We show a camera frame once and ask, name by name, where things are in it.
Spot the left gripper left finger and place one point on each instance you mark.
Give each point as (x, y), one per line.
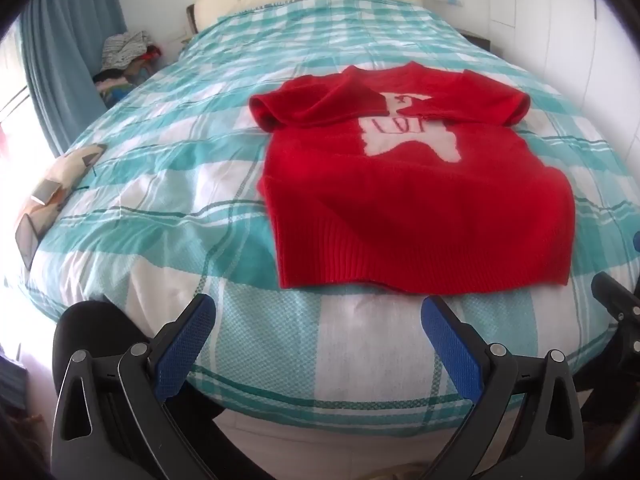
(111, 421)

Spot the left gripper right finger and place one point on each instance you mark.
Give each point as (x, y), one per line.
(546, 440)

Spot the red knit sweater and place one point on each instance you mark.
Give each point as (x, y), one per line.
(413, 179)

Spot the pile of clothes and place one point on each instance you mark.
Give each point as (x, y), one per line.
(128, 60)

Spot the teal plaid bedspread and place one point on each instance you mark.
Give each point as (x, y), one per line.
(171, 209)

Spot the small silver device on pillow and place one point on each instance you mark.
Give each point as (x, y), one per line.
(45, 191)

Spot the patterned beige pillow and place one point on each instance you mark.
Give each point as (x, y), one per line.
(68, 169)

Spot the white wardrobe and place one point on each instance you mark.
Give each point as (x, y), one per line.
(580, 48)

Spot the dark wooden nightstand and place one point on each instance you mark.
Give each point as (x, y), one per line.
(478, 41)

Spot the blue curtain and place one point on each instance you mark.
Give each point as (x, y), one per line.
(62, 43)

